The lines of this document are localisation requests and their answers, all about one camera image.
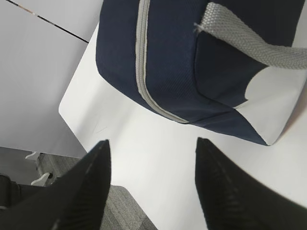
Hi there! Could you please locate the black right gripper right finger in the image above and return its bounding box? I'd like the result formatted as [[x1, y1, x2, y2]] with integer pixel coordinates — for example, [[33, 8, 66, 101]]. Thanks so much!
[[195, 138, 307, 230]]

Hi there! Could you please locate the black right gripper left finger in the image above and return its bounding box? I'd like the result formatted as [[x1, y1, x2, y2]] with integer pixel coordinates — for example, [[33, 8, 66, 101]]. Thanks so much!
[[0, 140, 111, 230]]

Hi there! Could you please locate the navy blue lunch bag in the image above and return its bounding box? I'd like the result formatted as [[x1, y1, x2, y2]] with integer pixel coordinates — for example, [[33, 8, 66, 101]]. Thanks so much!
[[95, 0, 307, 146]]

